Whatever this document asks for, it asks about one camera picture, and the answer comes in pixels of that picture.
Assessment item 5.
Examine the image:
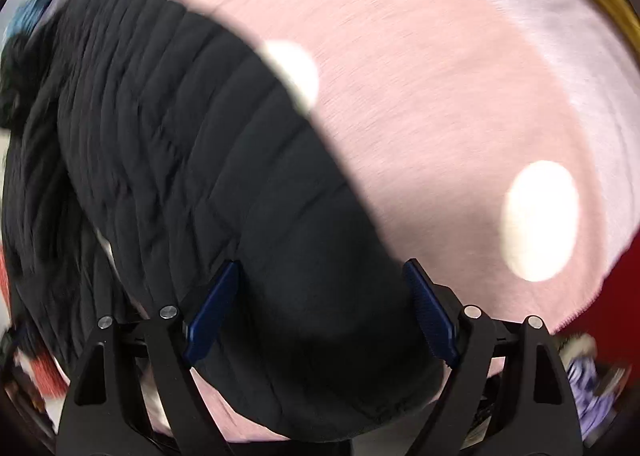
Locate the lavender cloth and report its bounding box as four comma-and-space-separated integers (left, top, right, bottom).
465, 0, 640, 247

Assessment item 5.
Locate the orange red cloth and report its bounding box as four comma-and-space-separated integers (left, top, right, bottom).
0, 236, 71, 397

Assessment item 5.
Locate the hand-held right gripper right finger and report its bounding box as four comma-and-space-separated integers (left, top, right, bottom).
402, 259, 586, 456

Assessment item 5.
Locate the pink polka-dot blanket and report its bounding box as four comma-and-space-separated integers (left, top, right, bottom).
50, 0, 608, 444

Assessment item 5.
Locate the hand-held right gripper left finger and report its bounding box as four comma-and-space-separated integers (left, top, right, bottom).
55, 260, 242, 456

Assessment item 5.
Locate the purple striped cloth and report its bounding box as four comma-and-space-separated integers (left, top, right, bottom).
560, 336, 632, 443

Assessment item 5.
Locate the black quilted jacket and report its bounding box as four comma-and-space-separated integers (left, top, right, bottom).
0, 0, 451, 442

